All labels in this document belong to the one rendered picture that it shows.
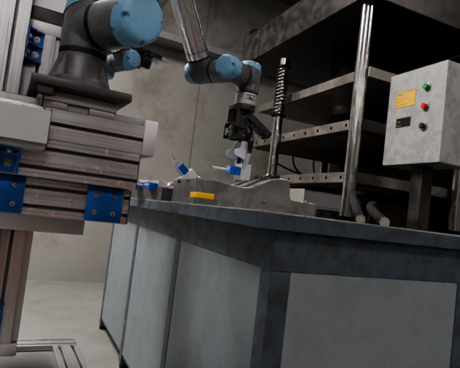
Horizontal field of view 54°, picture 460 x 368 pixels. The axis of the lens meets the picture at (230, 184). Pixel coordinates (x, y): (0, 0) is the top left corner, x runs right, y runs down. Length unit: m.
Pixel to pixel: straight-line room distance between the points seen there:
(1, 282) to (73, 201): 0.34
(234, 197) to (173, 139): 2.97
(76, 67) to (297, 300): 0.74
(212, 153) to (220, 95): 0.62
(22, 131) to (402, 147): 1.50
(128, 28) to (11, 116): 0.32
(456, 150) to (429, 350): 0.88
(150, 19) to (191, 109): 3.56
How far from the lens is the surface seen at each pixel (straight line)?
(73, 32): 1.19
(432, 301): 1.32
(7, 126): 0.99
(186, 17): 1.51
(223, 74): 1.45
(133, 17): 1.08
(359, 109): 2.09
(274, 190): 1.68
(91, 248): 4.35
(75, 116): 1.13
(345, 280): 1.11
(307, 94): 2.64
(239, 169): 1.51
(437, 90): 1.96
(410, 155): 1.97
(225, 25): 5.03
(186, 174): 1.71
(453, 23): 2.55
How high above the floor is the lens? 0.79
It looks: 4 degrees up
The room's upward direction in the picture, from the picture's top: 7 degrees clockwise
